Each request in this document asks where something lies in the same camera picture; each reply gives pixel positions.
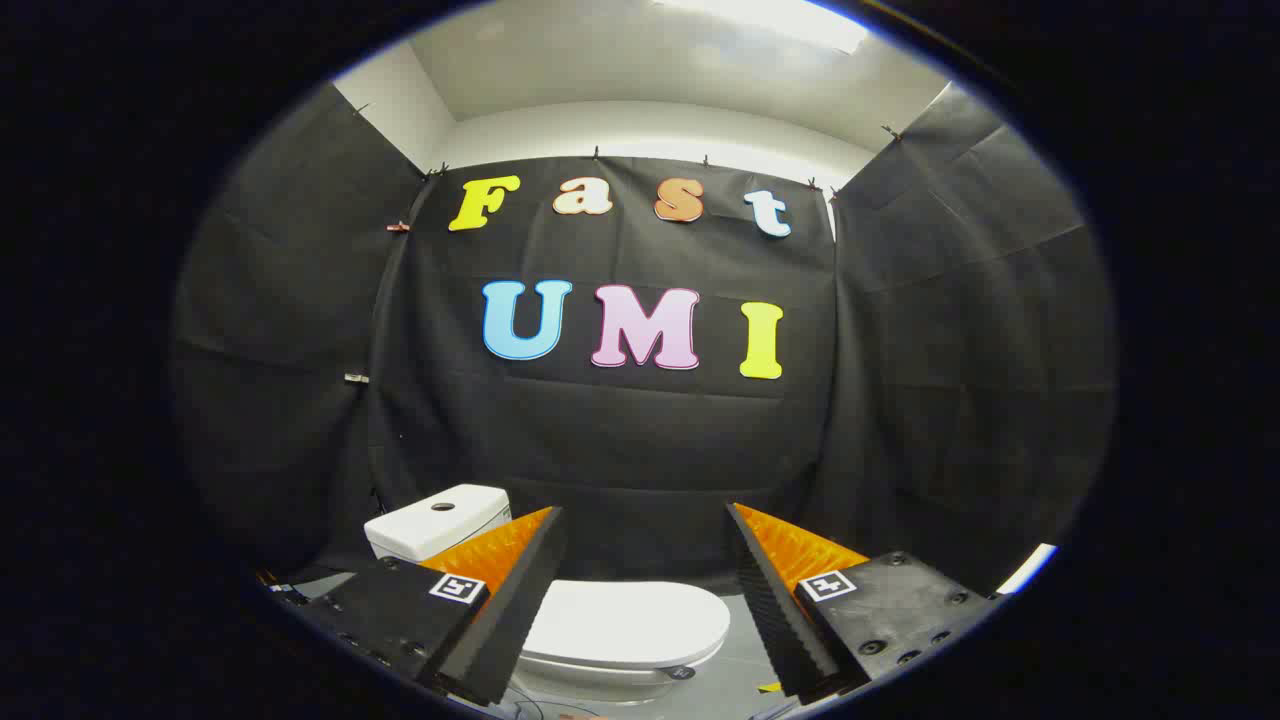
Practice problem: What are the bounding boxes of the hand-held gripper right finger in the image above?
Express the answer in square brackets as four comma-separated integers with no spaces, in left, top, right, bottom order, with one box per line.
[725,502,1003,705]

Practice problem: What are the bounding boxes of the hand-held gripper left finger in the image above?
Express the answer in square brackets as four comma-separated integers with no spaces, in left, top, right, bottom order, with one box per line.
[285,506,567,707]

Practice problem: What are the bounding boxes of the white toilet tank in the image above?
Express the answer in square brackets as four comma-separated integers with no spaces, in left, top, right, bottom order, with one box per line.
[364,484,513,564]

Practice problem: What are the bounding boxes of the black backdrop cloth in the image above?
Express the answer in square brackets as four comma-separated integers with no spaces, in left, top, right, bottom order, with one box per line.
[170,82,1117,601]

